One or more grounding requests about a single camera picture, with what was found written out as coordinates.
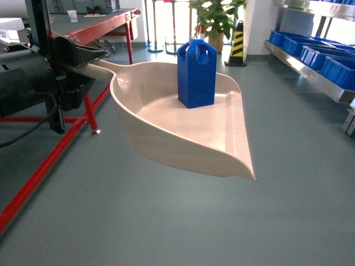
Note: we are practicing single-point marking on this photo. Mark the yellow black traffic cone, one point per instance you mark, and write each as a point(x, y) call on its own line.
point(236, 57)

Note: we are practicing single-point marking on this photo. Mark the blue plastic part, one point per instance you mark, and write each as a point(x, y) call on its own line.
point(196, 73)

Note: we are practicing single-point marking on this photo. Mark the white paper cup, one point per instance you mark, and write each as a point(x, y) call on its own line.
point(72, 16)

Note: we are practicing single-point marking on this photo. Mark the white foam box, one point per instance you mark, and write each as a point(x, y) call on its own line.
point(10, 27)

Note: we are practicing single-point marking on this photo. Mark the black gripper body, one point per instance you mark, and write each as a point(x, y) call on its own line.
point(67, 89)

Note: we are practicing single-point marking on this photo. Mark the potted green plant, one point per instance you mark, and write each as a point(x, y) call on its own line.
point(217, 18)

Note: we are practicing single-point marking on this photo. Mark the beige plastic dustpan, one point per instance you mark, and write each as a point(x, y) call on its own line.
point(211, 140)

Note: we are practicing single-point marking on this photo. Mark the stainless steel flow rack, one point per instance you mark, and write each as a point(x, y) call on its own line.
point(327, 64)

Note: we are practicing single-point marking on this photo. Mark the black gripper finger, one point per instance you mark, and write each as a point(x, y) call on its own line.
point(84, 54)

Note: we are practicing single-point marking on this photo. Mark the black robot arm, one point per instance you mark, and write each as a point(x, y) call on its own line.
point(29, 78)

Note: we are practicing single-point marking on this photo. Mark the red frame work table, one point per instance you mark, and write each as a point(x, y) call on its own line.
point(118, 24)

